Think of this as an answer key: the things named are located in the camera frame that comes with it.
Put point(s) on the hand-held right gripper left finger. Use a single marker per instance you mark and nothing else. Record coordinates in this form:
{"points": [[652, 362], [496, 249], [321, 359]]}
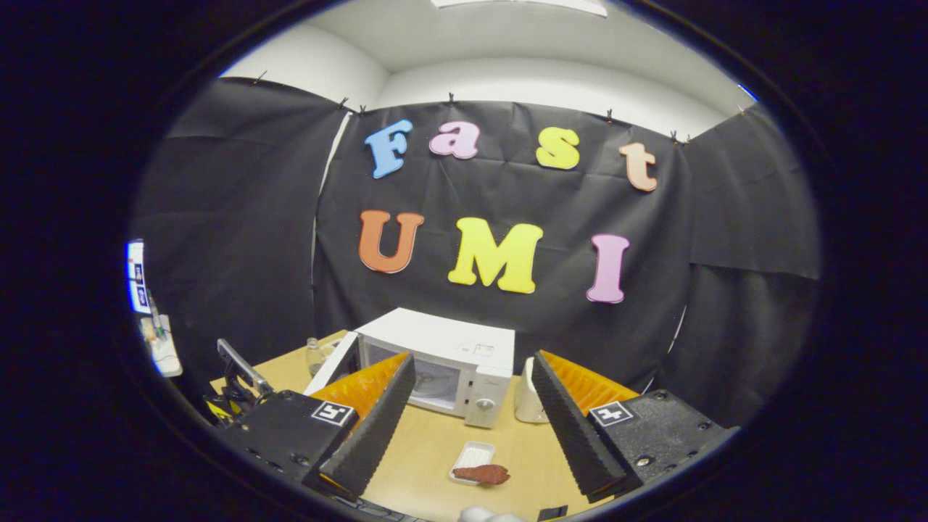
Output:
{"points": [[373, 428]]}

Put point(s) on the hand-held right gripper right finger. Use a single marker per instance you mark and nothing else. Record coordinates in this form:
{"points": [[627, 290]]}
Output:
{"points": [[573, 428]]}

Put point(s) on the brown meat piece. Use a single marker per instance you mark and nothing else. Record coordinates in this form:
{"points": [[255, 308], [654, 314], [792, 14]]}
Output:
{"points": [[484, 475]]}

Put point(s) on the white microwave oven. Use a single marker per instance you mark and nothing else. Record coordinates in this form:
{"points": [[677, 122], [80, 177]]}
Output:
{"points": [[442, 337]]}

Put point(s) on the white toaster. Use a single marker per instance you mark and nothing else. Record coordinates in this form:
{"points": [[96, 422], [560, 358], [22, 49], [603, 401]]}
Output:
{"points": [[525, 399]]}

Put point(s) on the clear plastic water bottle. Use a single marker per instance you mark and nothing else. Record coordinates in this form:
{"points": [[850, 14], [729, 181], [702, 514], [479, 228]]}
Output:
{"points": [[315, 357]]}

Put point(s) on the black table clamp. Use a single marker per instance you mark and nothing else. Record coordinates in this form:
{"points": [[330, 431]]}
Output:
{"points": [[552, 513]]}

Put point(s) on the white rectangular tray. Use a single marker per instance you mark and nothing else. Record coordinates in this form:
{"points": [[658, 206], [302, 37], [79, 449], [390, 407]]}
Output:
{"points": [[475, 455]]}

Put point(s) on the bright computer screen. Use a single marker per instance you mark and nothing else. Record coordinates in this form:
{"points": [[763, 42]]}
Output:
{"points": [[136, 279]]}

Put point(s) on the black backdrop cloth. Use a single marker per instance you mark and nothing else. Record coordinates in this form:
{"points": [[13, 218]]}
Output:
{"points": [[239, 217]]}

